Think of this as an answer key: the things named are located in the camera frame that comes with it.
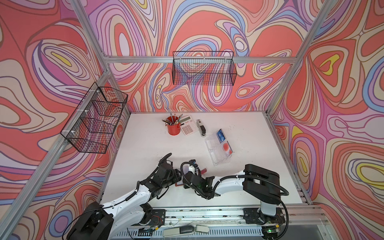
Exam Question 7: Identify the red leather card holder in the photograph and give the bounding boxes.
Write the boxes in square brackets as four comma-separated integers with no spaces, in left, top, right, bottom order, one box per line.
[175,168,207,187]

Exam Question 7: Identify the clear plastic card tray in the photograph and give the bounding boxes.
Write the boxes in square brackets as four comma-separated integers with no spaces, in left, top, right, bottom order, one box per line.
[205,132,232,166]

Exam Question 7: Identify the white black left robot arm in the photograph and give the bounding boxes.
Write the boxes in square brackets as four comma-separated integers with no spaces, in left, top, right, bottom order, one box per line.
[62,153,182,240]

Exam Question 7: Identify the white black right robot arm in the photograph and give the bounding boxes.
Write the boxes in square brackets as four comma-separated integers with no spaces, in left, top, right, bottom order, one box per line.
[180,161,289,225]

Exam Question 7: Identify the red credit card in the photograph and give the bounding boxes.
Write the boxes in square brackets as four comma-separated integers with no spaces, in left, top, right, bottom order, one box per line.
[222,141,233,157]

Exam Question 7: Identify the blue credit card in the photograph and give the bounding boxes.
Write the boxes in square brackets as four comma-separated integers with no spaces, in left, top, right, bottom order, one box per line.
[216,129,227,143]

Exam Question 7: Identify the red pen cup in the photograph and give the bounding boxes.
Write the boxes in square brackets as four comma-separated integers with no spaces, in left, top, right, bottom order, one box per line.
[167,125,181,136]

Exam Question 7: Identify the white calculator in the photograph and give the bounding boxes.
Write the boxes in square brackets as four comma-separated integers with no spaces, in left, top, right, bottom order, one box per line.
[179,116,199,136]

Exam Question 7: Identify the pens in cup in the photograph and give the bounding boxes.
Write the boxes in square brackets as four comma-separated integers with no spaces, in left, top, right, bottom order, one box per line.
[162,114,183,126]

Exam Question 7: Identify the black silver stapler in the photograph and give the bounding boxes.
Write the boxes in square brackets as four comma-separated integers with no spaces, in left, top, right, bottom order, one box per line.
[197,120,207,137]

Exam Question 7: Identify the black wire basket left wall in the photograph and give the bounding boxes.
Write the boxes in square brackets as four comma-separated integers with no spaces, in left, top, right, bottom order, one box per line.
[61,83,128,154]

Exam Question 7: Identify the black wire basket wall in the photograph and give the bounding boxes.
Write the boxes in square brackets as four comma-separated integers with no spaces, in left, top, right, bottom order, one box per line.
[61,83,128,154]
[172,51,238,86]

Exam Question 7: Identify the black wire basket back wall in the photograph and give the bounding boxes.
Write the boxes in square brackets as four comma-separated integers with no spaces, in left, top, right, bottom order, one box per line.
[172,51,238,86]

